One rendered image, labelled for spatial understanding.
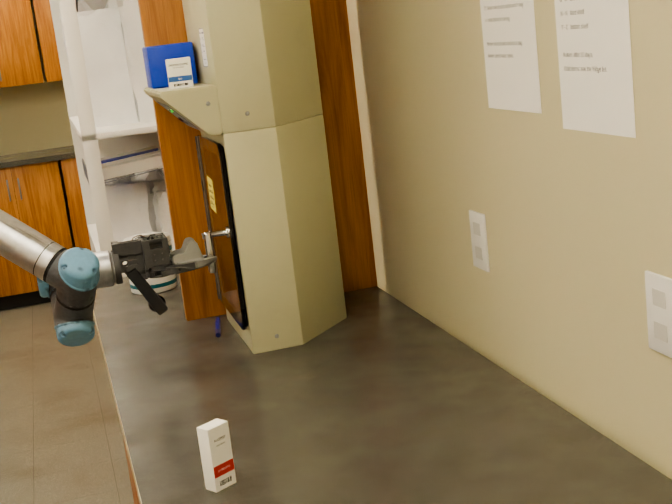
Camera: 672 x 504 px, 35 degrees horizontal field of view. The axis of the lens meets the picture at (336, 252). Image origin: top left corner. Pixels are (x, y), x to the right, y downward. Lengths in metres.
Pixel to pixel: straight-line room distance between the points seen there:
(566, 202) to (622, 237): 0.17
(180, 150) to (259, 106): 0.40
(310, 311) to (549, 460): 0.84
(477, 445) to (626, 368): 0.26
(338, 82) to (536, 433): 1.19
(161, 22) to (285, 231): 0.61
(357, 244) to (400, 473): 1.14
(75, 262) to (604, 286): 0.96
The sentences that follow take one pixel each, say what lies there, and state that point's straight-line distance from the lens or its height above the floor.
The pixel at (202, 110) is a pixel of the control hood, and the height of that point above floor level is 1.46.
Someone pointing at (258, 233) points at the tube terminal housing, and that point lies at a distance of 2.21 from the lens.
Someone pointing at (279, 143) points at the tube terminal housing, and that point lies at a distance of 2.20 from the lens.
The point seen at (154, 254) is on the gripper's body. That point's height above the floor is 1.18.
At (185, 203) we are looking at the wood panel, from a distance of 2.55.
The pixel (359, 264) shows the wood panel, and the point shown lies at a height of 1.00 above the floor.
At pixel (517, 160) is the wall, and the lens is 1.87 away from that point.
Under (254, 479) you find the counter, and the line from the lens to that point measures 1.66.
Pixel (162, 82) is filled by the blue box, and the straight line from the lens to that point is 2.35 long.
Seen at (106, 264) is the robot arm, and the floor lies 1.18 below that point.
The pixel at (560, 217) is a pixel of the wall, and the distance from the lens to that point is 1.76.
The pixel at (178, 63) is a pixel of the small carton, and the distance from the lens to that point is 2.23.
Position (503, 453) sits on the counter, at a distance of 1.66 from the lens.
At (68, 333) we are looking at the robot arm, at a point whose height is 1.08.
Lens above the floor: 1.60
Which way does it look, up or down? 12 degrees down
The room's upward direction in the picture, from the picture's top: 7 degrees counter-clockwise
